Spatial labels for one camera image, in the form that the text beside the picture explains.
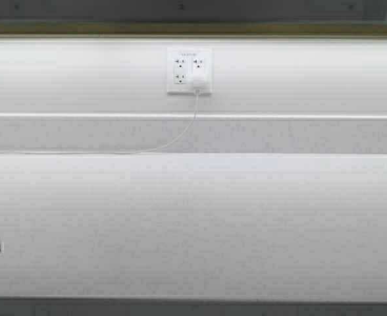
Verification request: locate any white plug adapter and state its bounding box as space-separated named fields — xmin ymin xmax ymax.
xmin=189 ymin=74 xmax=207 ymax=92

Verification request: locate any thin white cable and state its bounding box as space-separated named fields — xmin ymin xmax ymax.
xmin=12 ymin=88 xmax=201 ymax=155

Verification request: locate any white wall outlet plate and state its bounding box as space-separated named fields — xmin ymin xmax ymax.
xmin=167 ymin=48 xmax=213 ymax=95

